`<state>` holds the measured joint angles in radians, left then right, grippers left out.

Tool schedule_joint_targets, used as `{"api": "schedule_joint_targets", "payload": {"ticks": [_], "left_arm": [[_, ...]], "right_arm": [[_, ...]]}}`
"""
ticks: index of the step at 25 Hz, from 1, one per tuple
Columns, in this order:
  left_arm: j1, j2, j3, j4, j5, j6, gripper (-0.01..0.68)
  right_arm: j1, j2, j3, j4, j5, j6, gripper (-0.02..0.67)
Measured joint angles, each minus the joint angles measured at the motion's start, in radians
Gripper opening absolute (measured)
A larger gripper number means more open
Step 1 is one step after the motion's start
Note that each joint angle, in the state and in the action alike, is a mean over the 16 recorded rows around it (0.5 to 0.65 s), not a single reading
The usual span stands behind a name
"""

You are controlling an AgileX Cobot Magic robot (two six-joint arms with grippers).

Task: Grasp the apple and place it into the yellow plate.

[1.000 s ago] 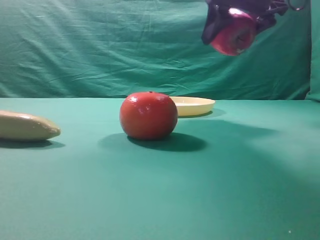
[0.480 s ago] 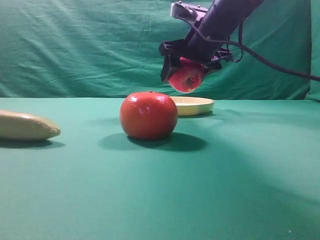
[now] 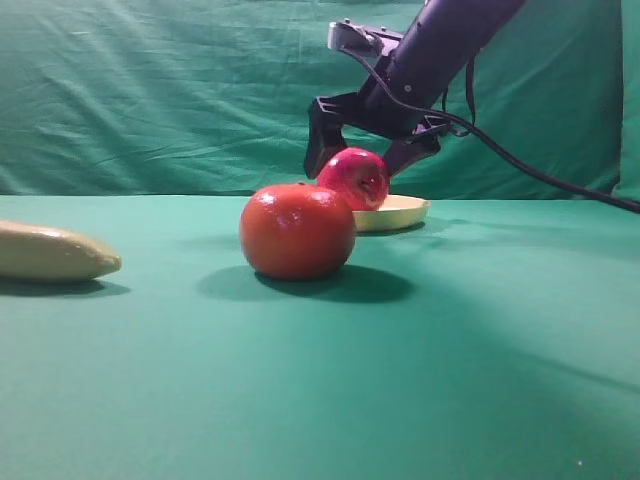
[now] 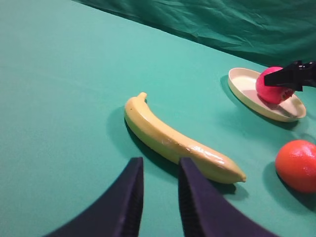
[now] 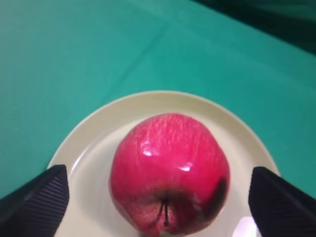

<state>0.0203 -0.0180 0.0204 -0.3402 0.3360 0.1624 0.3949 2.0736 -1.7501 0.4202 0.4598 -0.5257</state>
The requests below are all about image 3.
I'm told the black cable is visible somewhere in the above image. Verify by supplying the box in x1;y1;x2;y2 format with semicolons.
344;29;640;215

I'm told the yellow banana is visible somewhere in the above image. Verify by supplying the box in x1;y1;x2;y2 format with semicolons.
1;220;122;282

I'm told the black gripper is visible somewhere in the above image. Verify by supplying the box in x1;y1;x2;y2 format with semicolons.
303;47;468;179

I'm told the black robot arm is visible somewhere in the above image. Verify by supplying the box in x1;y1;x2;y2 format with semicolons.
303;0;522;179

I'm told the yellow plate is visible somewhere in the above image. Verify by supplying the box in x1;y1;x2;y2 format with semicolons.
354;194;432;233

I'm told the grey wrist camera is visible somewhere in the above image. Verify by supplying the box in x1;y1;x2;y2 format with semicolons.
327;18;404;57

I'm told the orange tangerine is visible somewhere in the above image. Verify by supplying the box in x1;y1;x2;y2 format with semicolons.
239;183;356;280

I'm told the red apple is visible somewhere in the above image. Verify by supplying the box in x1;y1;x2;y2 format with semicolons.
317;147;390;211

